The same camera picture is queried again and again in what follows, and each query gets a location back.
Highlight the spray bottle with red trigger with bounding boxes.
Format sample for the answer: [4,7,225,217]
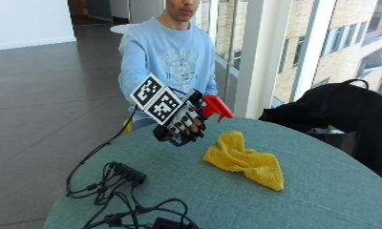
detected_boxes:
[169,94,234,148]

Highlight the white marker cube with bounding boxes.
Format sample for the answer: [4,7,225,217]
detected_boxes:
[128,73,184,126]

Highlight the yellow chair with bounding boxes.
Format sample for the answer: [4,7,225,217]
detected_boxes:
[121,116,133,135]

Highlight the yellow cloth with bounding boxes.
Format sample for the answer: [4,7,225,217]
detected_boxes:
[201,130,286,192]

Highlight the the person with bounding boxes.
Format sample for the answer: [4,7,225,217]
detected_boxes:
[117,0,220,132]

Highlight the white window pillar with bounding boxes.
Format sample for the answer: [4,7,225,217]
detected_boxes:
[232,0,293,120]

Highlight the black power adapter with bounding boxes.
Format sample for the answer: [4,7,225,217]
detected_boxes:
[150,217,201,229]

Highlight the white round table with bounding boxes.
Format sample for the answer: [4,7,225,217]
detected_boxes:
[108,22,142,35]

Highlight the black bag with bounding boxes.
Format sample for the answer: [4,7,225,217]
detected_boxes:
[257,78,382,187]

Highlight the black cable hub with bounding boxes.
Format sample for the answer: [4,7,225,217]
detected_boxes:
[106,160,148,188]

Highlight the black glove cable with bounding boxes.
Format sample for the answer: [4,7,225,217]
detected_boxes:
[65,106,137,198]

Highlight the black hub cables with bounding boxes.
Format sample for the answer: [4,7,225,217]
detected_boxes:
[65,165,201,229]

